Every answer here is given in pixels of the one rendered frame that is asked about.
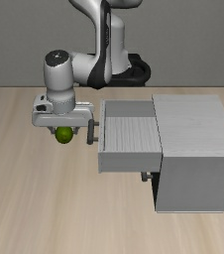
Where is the green lime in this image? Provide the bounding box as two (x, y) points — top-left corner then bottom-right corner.
(55, 126), (74, 145)

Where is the grey cabinet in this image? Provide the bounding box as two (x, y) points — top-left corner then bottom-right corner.
(141, 93), (224, 213)

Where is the grey open drawer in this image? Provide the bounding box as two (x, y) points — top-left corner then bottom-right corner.
(86, 98), (164, 175)

